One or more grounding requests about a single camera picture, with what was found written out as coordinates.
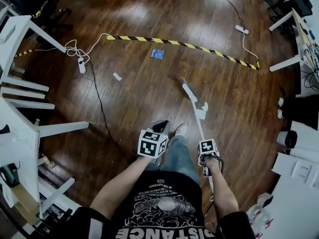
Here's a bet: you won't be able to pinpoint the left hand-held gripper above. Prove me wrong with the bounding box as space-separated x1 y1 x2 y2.
137 119 171 164

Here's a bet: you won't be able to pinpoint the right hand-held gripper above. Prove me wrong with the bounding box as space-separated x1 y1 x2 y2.
198 138 224 178

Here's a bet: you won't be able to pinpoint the white broom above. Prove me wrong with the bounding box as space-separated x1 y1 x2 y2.
179 76 215 202

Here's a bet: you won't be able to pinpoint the blue packet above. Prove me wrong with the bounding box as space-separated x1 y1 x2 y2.
151 48 165 60

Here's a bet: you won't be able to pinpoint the person's left forearm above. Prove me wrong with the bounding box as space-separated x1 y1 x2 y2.
89 155 155 220

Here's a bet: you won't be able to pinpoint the person's right forearm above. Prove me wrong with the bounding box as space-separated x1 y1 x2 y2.
203 155 240 219

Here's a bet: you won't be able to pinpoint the person's white right shoe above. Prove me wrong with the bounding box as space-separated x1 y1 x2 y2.
174 123 188 138

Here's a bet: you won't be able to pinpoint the blue jeans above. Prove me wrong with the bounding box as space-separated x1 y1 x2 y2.
147 135 202 186

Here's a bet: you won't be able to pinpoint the black printed T-shirt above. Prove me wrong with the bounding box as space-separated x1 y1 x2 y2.
66 170 257 239

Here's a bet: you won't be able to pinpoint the small white black bin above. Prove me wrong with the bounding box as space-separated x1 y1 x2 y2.
256 192 275 208

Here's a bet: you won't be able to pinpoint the white bin black liner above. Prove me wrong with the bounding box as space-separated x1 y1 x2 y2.
277 130 299 149

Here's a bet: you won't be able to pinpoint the pale wood top desk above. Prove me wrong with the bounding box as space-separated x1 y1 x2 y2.
268 7 319 94

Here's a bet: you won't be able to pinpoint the small wooden object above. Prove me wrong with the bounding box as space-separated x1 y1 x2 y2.
41 154 55 168

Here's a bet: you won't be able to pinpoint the white desk with crossbars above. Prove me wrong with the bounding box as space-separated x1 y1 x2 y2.
0 15 90 236

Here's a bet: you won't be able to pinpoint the brown cardboard box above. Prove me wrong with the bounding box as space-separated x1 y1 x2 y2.
11 183 40 225

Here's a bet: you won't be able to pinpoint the short yellow black floor strip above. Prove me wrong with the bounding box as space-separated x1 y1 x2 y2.
14 48 34 58

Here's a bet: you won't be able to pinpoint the black electronic box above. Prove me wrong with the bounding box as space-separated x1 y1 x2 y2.
0 162 20 188

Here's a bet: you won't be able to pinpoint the black floor cable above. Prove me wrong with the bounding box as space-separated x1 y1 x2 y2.
86 61 131 157

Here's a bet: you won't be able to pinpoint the long yellow black cable cover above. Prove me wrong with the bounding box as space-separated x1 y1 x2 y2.
106 35 260 71

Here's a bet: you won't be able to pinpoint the white power strip coiled cable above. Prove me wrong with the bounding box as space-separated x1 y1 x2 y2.
64 33 110 74

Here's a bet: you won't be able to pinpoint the white power strip straight cable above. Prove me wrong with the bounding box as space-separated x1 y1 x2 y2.
235 25 260 62

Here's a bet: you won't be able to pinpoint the yellow cord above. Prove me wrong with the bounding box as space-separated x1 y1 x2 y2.
32 0 48 18

